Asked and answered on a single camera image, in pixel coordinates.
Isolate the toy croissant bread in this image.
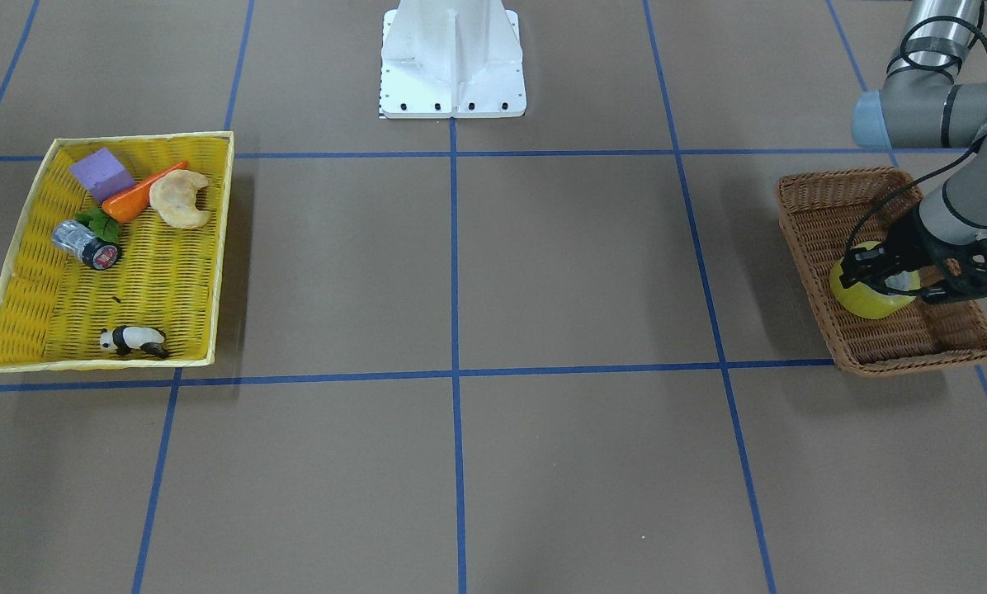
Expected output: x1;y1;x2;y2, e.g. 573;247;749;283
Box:
148;169;210;229

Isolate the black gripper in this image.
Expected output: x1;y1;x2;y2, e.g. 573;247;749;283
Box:
840;214;966;290

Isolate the purple foam block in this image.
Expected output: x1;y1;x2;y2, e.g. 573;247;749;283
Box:
68;148;136;205

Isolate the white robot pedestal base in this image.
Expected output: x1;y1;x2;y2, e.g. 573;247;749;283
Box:
378;1;527;120

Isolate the yellow tape roll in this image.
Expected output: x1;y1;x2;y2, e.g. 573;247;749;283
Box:
829;241;921;320

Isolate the toy panda figure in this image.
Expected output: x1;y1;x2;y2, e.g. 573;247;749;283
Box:
98;326;171;360

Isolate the orange toy carrot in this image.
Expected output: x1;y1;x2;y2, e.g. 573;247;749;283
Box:
73;161;189;244

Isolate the yellow woven basket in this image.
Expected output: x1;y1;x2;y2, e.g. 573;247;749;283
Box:
0;130;234;373

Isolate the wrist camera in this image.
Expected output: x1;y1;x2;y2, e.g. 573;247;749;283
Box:
920;237;987;304

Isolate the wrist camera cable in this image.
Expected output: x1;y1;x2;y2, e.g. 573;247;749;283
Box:
842;15;987;273

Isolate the brown wicker basket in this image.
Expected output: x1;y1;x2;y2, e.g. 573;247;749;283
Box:
777;167;987;377

